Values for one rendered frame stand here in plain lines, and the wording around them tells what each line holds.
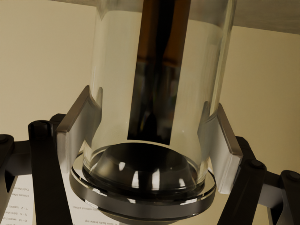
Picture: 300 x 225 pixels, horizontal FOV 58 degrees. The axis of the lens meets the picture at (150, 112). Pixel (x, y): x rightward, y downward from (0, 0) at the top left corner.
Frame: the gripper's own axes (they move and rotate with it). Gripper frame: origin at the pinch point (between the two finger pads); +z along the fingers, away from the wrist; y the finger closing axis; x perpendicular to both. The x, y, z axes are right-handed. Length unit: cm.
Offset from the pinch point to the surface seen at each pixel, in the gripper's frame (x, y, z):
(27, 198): -56, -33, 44
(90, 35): -7, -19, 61
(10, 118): -33, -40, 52
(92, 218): -60, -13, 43
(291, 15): 6, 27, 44
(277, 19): 4, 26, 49
